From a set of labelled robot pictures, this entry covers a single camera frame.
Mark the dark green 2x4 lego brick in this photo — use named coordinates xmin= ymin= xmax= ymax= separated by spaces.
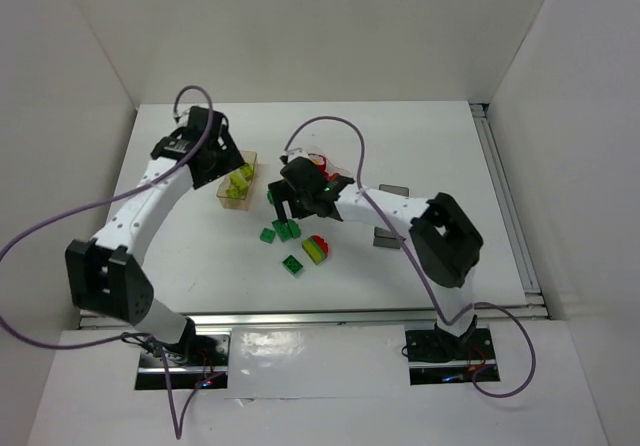
xmin=272 ymin=220 xmax=292 ymax=242

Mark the lime 2x4 lego brick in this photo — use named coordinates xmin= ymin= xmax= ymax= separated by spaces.
xmin=226 ymin=174 xmax=249 ymax=199

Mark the lime 2x2 lego brick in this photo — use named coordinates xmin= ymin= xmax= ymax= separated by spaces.
xmin=239 ymin=163 xmax=254 ymax=180

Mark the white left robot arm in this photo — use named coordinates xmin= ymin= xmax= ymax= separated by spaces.
xmin=65 ymin=106 xmax=244 ymax=362

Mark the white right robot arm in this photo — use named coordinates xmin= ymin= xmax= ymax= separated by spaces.
xmin=268 ymin=155 xmax=484 ymax=343

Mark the clear plastic container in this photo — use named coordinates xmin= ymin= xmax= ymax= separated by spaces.
xmin=303 ymin=145 xmax=353 ymax=181

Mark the tan translucent plastic container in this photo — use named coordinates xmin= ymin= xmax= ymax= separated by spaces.
xmin=216 ymin=151 xmax=258 ymax=211

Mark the dark green 2x2 lego brick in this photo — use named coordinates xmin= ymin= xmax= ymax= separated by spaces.
xmin=259 ymin=228 xmax=276 ymax=244

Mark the dark green printed lego brick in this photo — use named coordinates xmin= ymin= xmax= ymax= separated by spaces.
xmin=282 ymin=255 xmax=304 ymax=276

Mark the grey translucent plastic container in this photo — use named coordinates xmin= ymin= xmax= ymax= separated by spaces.
xmin=372 ymin=183 xmax=411 ymax=252

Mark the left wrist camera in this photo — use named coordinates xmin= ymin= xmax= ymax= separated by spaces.
xmin=173 ymin=107 xmax=191 ymax=125

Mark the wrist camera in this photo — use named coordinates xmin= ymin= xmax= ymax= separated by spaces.
xmin=173 ymin=107 xmax=191 ymax=125
xmin=279 ymin=147 xmax=309 ymax=165

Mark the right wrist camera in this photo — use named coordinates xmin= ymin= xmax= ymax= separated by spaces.
xmin=279 ymin=147 xmax=309 ymax=165

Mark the aluminium mounting rail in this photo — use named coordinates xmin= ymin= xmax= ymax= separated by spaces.
xmin=79 ymin=306 xmax=451 ymax=337

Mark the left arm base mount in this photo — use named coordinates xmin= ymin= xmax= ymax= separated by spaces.
xmin=125 ymin=332 xmax=231 ymax=391

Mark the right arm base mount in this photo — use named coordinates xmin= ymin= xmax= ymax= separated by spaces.
xmin=401 ymin=328 xmax=500 ymax=386

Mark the aluminium side rail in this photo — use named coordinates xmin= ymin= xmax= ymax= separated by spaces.
xmin=469 ymin=103 xmax=551 ymax=320

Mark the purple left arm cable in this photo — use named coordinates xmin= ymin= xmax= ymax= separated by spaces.
xmin=0 ymin=85 xmax=216 ymax=440

